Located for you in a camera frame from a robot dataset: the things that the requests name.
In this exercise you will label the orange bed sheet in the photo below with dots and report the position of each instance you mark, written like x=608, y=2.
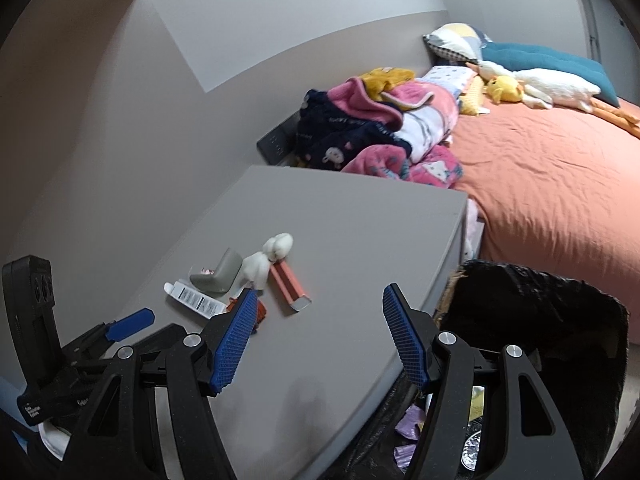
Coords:
x=550, y=185

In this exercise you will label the dark wall socket panel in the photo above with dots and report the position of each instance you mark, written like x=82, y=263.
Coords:
x=275, y=142

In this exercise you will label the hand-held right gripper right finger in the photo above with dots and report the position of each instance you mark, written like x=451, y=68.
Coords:
x=407, y=340

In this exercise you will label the white dotted pillow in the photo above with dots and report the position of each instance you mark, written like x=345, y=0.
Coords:
x=447, y=77

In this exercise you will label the white striped blanket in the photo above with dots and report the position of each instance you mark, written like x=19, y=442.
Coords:
x=425, y=120

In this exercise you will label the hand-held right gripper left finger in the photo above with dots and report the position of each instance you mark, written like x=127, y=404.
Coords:
x=232, y=340

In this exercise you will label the checkered patchwork pillow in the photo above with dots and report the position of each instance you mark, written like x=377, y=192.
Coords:
x=457, y=40

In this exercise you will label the pink fleece blanket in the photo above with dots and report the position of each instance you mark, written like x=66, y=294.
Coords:
x=375, y=100

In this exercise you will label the yellow packet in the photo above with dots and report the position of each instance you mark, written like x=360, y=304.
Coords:
x=479, y=402

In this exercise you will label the grey plastic case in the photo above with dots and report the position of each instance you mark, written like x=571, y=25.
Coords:
x=220, y=272

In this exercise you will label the yellow cloth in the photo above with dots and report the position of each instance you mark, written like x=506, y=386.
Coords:
x=387, y=80

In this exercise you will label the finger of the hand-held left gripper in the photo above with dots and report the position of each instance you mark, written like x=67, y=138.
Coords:
x=165, y=337
x=131, y=324

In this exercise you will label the navy sheep print blanket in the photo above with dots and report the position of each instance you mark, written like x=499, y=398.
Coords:
x=345, y=135

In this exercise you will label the yellow duck plush toy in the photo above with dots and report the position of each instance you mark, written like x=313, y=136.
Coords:
x=505, y=91

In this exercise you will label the teal cushion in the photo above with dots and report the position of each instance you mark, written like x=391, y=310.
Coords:
x=550, y=57

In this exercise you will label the black bag trash bin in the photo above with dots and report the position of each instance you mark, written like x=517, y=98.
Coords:
x=540, y=305

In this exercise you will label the long white carton box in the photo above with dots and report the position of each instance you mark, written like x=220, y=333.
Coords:
x=192, y=300

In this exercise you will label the small red crumpled wrapper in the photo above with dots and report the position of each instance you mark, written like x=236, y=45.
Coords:
x=261, y=312

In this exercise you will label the red carton box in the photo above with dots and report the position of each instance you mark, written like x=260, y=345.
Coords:
x=290, y=285

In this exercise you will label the white goose plush toy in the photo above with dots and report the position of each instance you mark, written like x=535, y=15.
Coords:
x=555, y=85

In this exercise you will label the purple plastic bag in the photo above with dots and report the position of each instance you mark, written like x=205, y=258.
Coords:
x=407, y=425

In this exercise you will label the pale yellow plush toy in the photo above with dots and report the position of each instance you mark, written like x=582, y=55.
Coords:
x=472, y=97

